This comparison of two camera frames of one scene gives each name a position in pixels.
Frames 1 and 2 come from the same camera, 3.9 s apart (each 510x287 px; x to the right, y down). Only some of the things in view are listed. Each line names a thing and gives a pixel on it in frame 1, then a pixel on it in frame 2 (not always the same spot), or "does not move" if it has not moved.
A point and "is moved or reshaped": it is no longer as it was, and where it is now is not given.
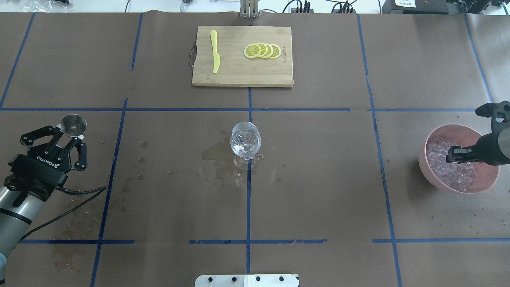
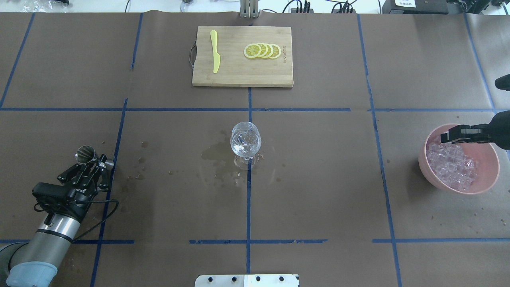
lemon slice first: [252, 50] does not move
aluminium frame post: [249, 8] does not move
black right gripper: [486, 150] to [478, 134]
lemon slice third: [270, 50] does not move
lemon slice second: [264, 50] does not move
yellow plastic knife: [216, 57] does not move
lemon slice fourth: [276, 51] does not move
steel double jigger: [73, 125] is moved or reshaped
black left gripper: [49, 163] to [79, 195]
